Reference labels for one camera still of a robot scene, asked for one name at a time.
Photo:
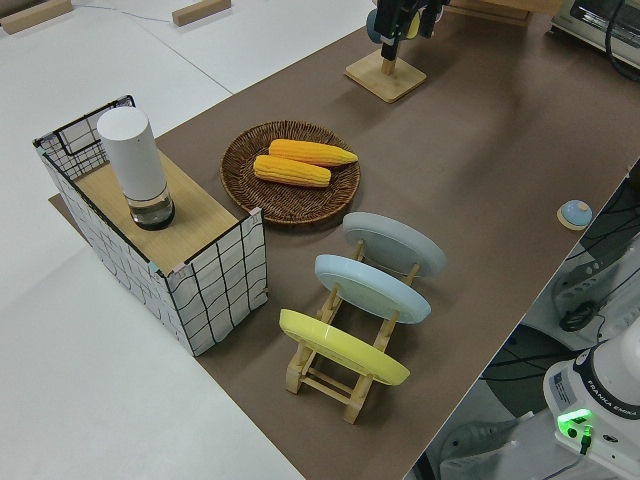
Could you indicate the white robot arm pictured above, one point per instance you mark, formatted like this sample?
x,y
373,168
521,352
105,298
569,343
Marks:
x,y
600,380

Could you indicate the wooden drawer cabinet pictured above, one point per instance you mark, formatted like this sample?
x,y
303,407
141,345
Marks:
x,y
490,19

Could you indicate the brown wicker basket tray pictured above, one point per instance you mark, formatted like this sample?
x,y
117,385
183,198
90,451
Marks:
x,y
290,202

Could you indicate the grey plate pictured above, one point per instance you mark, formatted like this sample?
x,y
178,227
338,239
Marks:
x,y
390,240

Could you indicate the light blue plate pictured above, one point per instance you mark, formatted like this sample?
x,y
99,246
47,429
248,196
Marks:
x,y
370,290

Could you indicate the yellow corn cob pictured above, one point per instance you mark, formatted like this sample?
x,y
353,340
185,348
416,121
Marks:
x,y
290,171
310,151

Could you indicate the yellow plate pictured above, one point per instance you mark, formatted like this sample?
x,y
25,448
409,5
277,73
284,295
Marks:
x,y
340,346

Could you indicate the white grid-pattern shelf box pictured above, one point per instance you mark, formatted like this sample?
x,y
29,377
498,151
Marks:
x,y
220,295

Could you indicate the wooden plate rack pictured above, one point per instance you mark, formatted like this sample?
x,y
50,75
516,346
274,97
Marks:
x,y
320,384

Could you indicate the wooden mug stand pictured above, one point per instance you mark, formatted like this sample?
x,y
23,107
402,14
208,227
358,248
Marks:
x,y
385,86

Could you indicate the brown table mat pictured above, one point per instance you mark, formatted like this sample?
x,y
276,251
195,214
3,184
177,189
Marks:
x,y
475,150

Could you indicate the white cylindrical grinder bottle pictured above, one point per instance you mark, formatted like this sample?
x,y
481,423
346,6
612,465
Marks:
x,y
132,155

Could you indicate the blue mug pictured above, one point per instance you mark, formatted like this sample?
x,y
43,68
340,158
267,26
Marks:
x,y
371,27

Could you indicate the yellow mug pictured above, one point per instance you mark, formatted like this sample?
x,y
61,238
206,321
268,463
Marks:
x,y
413,27

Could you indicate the grey plastic object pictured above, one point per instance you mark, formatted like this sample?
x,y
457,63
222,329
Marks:
x,y
475,440

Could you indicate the blue dome call bell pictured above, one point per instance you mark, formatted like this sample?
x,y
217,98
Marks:
x,y
575,214

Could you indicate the short wooden block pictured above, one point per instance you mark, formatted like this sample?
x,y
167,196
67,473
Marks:
x,y
200,12

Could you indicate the white power strip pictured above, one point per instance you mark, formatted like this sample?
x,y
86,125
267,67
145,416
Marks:
x,y
580,290

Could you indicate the silver toaster oven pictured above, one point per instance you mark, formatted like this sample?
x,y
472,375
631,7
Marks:
x,y
590,25

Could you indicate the long wooden block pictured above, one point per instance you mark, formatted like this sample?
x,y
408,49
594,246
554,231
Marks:
x,y
35,15

